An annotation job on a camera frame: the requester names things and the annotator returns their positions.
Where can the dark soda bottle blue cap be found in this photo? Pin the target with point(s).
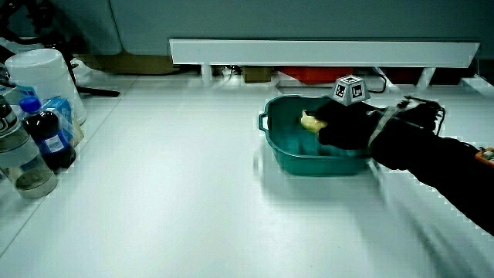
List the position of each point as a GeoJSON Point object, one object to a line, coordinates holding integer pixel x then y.
{"type": "Point", "coordinates": [48, 135]}

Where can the blue and white carton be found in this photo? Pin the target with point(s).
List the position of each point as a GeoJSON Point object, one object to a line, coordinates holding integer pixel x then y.
{"type": "Point", "coordinates": [63, 116]}

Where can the person's right forearm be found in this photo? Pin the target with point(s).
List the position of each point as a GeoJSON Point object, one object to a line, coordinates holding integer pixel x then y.
{"type": "Point", "coordinates": [436, 162]}

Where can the clear glass jar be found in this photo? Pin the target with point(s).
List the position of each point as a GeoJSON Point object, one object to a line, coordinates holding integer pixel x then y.
{"type": "Point", "coordinates": [23, 162]}

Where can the white plastic bucket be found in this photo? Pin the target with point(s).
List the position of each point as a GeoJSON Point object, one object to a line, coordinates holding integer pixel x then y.
{"type": "Point", "coordinates": [42, 77]}

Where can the brown cardboard box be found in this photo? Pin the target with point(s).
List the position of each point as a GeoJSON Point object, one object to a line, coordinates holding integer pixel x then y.
{"type": "Point", "coordinates": [258, 73]}

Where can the yellow banana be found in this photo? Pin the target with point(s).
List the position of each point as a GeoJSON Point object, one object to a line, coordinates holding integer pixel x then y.
{"type": "Point", "coordinates": [311, 123]}

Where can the red plastic crate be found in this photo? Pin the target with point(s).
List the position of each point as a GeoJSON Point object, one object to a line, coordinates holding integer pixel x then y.
{"type": "Point", "coordinates": [314, 74]}

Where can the long white shelf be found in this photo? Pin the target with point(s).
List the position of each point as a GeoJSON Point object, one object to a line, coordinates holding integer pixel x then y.
{"type": "Point", "coordinates": [320, 53]}

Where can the teal plastic basin plate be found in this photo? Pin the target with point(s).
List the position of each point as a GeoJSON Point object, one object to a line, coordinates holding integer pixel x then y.
{"type": "Point", "coordinates": [297, 148]}

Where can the black camera stand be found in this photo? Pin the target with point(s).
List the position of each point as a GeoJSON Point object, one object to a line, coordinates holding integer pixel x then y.
{"type": "Point", "coordinates": [46, 34]}

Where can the flat cardboard sheet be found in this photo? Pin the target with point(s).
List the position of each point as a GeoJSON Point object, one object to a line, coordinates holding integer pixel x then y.
{"type": "Point", "coordinates": [131, 63]}

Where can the person's right hand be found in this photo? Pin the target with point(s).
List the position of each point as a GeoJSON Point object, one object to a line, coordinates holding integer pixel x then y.
{"type": "Point", "coordinates": [347, 127]}

